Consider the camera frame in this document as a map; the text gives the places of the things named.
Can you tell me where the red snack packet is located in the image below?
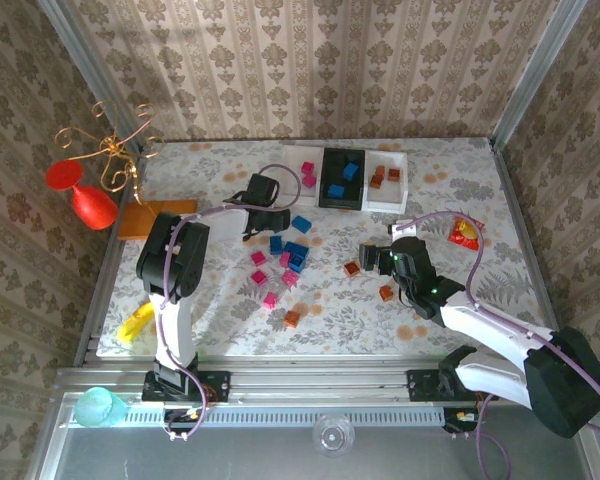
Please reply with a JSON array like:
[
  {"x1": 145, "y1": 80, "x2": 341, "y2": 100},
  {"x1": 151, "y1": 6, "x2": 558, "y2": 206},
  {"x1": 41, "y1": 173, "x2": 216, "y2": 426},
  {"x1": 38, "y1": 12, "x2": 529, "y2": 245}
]
[{"x1": 447, "y1": 215, "x2": 485, "y2": 251}]

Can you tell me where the aluminium table side rail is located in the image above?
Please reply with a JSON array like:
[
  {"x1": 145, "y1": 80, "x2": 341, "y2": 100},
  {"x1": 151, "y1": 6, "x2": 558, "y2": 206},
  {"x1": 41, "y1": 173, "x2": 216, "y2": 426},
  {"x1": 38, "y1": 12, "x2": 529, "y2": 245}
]
[
  {"x1": 489, "y1": 139, "x2": 559, "y2": 331},
  {"x1": 72, "y1": 144, "x2": 149, "y2": 369}
]

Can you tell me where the grey metal shelf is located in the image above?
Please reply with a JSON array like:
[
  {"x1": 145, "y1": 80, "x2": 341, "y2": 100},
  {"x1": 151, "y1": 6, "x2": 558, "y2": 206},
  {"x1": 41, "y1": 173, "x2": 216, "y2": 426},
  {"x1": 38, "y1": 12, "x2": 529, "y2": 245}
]
[{"x1": 29, "y1": 392, "x2": 600, "y2": 480}]

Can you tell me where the clear glass cup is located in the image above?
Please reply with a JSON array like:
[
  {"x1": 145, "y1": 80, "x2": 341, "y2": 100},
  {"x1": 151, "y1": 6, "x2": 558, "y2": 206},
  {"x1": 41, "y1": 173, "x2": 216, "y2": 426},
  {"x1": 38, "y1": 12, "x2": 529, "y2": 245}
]
[{"x1": 312, "y1": 413, "x2": 356, "y2": 457}]

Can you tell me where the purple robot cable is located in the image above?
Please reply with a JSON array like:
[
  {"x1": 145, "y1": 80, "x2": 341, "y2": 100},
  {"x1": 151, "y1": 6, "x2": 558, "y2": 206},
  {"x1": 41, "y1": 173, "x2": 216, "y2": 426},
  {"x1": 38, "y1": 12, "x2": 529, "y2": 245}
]
[
  {"x1": 397, "y1": 210, "x2": 600, "y2": 479},
  {"x1": 157, "y1": 163, "x2": 302, "y2": 442}
]

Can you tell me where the grey slotted cable duct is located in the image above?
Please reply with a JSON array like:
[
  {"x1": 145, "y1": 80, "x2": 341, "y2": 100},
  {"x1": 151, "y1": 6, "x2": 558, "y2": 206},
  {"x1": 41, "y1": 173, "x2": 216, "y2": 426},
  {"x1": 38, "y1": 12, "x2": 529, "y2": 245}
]
[{"x1": 124, "y1": 403, "x2": 446, "y2": 427}]

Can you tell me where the long aluminium base rail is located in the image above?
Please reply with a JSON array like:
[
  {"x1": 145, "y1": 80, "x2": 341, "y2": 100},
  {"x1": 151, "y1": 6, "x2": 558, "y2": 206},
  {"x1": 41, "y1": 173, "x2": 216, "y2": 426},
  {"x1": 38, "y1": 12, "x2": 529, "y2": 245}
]
[{"x1": 54, "y1": 355, "x2": 592, "y2": 404}]

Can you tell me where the gold wire ornament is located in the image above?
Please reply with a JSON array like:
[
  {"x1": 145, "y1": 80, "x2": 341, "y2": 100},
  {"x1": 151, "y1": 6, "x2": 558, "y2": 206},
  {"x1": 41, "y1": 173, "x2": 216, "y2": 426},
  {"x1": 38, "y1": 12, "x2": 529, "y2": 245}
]
[{"x1": 53, "y1": 98, "x2": 166, "y2": 224}]

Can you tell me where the aluminium frame post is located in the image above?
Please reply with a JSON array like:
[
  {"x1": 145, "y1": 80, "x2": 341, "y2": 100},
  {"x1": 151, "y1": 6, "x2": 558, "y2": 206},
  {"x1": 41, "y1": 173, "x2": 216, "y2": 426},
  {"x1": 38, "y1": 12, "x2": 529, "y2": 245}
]
[
  {"x1": 35, "y1": 0, "x2": 147, "y2": 154},
  {"x1": 488, "y1": 0, "x2": 590, "y2": 151}
]

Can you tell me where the white plastic bin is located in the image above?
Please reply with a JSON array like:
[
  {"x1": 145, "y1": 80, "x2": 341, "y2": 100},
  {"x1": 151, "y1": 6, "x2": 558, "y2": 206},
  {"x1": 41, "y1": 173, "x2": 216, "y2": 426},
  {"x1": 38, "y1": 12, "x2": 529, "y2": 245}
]
[
  {"x1": 279, "y1": 143, "x2": 326, "y2": 207},
  {"x1": 362, "y1": 150, "x2": 410, "y2": 215}
]

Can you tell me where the black cable connector block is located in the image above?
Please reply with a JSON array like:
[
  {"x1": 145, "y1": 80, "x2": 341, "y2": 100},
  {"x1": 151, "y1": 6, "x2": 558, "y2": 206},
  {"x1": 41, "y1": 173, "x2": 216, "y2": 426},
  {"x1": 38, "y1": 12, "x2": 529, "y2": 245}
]
[
  {"x1": 442, "y1": 407, "x2": 484, "y2": 434},
  {"x1": 160, "y1": 405, "x2": 207, "y2": 427}
]

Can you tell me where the orange wooden board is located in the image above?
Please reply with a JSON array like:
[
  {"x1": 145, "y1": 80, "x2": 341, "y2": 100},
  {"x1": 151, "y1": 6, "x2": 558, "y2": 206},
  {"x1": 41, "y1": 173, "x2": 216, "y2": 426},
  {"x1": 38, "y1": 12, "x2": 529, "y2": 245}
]
[{"x1": 117, "y1": 198, "x2": 200, "y2": 241}]

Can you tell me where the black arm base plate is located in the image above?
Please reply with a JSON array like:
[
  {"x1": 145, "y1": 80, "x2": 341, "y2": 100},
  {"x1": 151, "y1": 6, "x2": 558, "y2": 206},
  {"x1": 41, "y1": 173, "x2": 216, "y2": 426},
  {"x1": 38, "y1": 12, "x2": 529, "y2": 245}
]
[
  {"x1": 405, "y1": 368, "x2": 500, "y2": 402},
  {"x1": 142, "y1": 369, "x2": 231, "y2": 404}
]

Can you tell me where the red goblet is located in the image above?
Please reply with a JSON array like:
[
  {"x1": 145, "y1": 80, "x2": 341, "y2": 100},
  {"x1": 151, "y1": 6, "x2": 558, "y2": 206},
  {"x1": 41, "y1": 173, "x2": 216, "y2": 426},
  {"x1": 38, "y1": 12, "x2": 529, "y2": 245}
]
[{"x1": 44, "y1": 159, "x2": 120, "y2": 231}]

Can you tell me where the teal cup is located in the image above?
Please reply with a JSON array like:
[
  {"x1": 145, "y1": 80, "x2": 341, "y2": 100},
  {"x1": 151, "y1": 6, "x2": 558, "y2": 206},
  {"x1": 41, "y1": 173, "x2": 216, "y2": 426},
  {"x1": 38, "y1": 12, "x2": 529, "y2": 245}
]
[{"x1": 73, "y1": 387, "x2": 130, "y2": 430}]

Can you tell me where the black plastic bin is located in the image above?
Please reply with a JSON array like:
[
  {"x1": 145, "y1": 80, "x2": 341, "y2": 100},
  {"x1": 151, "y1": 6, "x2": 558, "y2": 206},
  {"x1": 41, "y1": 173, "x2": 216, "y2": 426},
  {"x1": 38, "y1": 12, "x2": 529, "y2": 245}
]
[{"x1": 318, "y1": 147, "x2": 367, "y2": 210}]

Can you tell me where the yellow banana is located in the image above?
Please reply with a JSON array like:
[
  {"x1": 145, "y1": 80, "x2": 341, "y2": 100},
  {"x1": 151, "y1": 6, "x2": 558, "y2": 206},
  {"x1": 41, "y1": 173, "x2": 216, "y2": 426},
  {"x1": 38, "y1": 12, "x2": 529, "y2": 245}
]
[{"x1": 115, "y1": 302, "x2": 156, "y2": 344}]

